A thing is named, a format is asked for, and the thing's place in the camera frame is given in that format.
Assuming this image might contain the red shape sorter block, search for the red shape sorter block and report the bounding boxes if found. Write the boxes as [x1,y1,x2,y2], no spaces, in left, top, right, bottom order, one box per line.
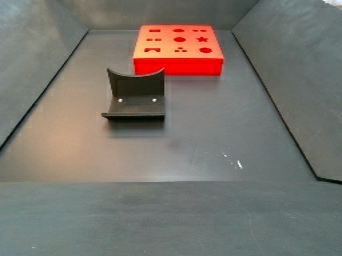
[133,24,225,76]

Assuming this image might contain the black curved holder stand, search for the black curved holder stand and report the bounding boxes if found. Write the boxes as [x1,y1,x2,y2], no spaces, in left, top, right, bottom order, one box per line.
[102,69,166,120]

